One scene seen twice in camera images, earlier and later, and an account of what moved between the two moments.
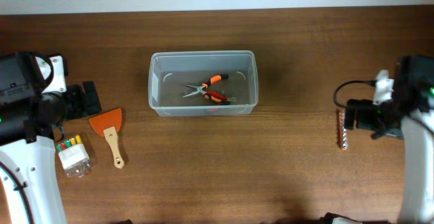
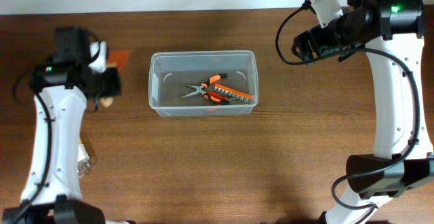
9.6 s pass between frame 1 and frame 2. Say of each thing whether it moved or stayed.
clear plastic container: stayed
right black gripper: moved
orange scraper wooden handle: moved
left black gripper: moved
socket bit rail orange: moved
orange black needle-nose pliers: stayed
